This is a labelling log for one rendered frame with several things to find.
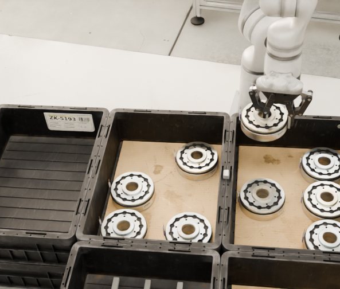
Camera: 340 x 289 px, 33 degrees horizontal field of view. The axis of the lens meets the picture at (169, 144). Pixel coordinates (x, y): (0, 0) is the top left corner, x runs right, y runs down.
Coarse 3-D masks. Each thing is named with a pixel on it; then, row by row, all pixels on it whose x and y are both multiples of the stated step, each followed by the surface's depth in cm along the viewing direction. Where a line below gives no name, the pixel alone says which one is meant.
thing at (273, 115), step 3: (255, 111) 130; (258, 111) 130; (270, 111) 129; (273, 111) 129; (255, 114) 129; (273, 114) 128; (255, 117) 128; (258, 117) 128; (270, 117) 128; (273, 117) 128; (258, 120) 128; (261, 120) 127; (264, 120) 127; (267, 120) 127; (270, 120) 128
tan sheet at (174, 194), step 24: (144, 144) 150; (168, 144) 149; (216, 144) 148; (120, 168) 144; (144, 168) 144; (168, 168) 143; (168, 192) 138; (192, 192) 138; (216, 192) 137; (144, 216) 133; (168, 216) 133
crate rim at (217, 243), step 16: (112, 112) 144; (128, 112) 144; (144, 112) 143; (160, 112) 143; (176, 112) 143; (192, 112) 142; (208, 112) 142; (224, 112) 141; (224, 128) 138; (224, 144) 134; (96, 160) 133; (224, 160) 131; (96, 176) 130; (224, 192) 124; (80, 224) 120; (80, 240) 118; (96, 240) 117; (112, 240) 117; (128, 240) 117; (144, 240) 117; (160, 240) 116
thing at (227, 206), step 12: (312, 120) 138; (324, 120) 138; (336, 120) 137; (228, 156) 131; (228, 168) 129; (228, 180) 126; (228, 192) 124; (228, 204) 122; (228, 216) 121; (228, 228) 117; (228, 240) 115; (264, 252) 113; (276, 252) 113; (288, 252) 113; (300, 252) 112; (312, 252) 112; (324, 252) 112; (336, 252) 112
